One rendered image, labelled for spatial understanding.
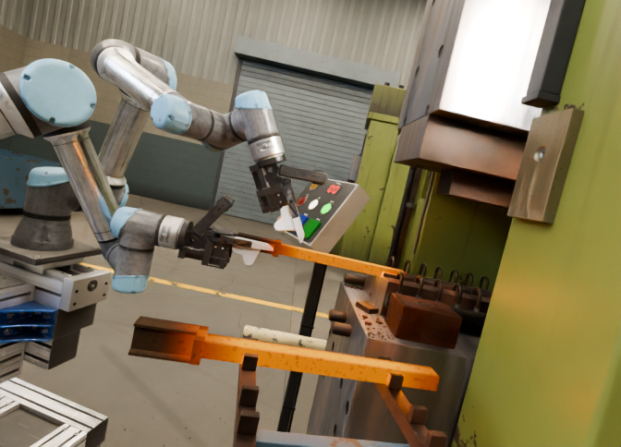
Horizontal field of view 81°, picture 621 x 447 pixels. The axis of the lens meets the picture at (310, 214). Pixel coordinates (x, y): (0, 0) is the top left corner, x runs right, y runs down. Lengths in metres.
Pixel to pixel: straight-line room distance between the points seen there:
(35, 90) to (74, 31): 9.94
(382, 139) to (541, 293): 5.16
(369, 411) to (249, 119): 0.64
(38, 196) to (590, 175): 1.25
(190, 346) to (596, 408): 0.50
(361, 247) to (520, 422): 5.13
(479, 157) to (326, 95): 8.15
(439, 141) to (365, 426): 0.59
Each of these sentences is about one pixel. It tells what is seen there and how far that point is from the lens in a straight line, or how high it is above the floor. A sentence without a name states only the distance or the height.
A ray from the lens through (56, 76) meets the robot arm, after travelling 0.82.
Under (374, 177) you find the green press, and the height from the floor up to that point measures 1.46.
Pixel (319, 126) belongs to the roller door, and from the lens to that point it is 8.81.
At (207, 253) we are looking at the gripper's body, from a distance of 0.86.
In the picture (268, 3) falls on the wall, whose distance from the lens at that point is 9.68.
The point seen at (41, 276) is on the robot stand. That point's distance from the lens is 1.27.
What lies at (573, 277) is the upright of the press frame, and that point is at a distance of 0.61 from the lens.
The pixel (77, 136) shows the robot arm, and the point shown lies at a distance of 0.98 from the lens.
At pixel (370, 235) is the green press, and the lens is 5.68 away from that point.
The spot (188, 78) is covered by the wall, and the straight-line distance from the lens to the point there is 9.46.
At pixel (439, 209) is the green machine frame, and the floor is 1.17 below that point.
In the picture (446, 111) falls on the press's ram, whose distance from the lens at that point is 0.81.
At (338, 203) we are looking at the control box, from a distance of 1.30.
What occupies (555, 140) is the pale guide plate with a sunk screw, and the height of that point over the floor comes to 1.31.
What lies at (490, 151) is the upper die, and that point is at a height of 1.32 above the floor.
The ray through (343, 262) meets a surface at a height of 1.00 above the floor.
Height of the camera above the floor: 1.17
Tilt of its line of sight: 5 degrees down
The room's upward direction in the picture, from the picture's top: 12 degrees clockwise
